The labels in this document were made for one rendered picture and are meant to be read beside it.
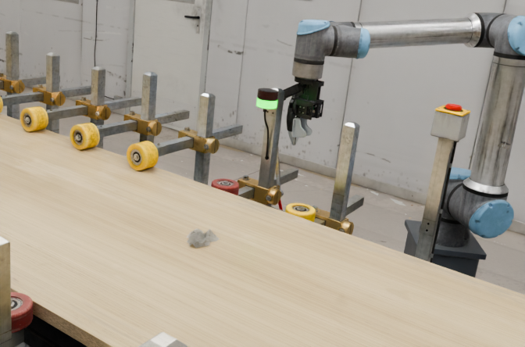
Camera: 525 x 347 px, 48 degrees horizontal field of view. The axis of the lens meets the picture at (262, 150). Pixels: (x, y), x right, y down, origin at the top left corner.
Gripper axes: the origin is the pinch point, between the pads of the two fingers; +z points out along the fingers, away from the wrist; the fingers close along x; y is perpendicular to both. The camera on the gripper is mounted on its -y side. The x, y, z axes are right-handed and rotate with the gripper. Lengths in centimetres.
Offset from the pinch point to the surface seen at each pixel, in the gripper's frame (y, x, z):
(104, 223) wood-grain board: -11, -66, 11
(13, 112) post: -126, -9, 17
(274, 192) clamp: 1.3, -9.4, 14.5
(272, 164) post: -1.3, -8.4, 6.4
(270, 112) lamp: -3.0, -9.8, -9.7
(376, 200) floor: -53, 238, 101
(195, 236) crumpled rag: 11, -59, 9
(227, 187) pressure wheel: -4.5, -26.0, 10.2
